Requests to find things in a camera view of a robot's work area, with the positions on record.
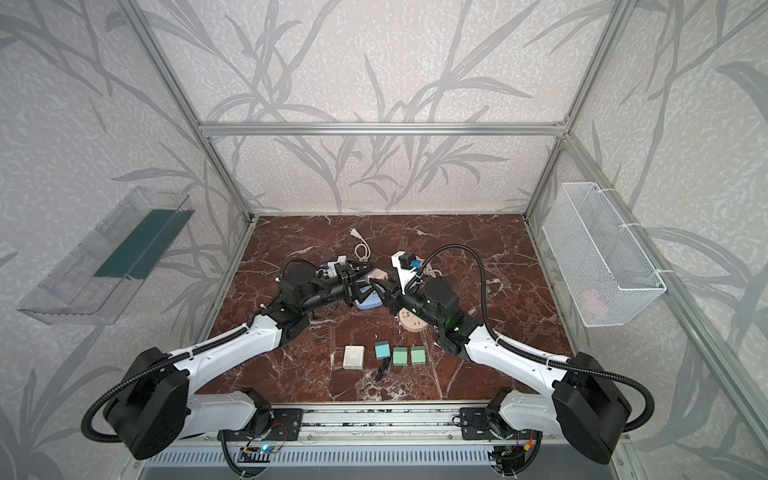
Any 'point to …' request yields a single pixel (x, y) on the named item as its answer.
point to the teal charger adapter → (382, 349)
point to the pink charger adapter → (377, 274)
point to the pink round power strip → (411, 321)
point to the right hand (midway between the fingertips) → (378, 268)
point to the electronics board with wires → (270, 442)
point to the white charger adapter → (354, 356)
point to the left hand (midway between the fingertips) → (381, 265)
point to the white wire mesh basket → (607, 274)
